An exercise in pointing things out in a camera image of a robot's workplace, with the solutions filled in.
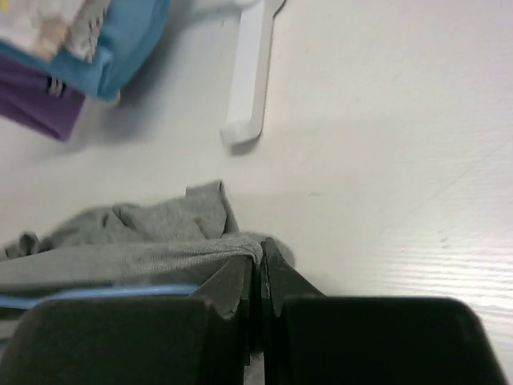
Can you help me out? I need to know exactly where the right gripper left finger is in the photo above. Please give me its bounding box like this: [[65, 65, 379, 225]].
[[1, 257, 253, 384]]

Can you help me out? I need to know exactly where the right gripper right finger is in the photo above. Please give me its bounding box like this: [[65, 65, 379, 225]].
[[260, 238, 507, 384]]

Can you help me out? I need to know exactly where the grey t shirt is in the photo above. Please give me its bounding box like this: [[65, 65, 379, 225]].
[[0, 179, 297, 385]]

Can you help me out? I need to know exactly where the light blue wire hanger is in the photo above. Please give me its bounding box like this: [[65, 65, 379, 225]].
[[1, 284, 198, 310]]

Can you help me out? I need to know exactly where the purple t shirt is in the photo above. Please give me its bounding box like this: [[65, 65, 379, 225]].
[[1, 57, 85, 141]]

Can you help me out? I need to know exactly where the light blue t shirt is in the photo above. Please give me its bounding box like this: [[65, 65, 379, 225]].
[[1, 0, 170, 101]]

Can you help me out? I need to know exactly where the white patterned t shirt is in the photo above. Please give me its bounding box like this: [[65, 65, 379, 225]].
[[1, 0, 111, 63]]

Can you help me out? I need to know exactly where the white garment rack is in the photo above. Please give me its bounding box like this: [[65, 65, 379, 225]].
[[220, 0, 285, 147]]

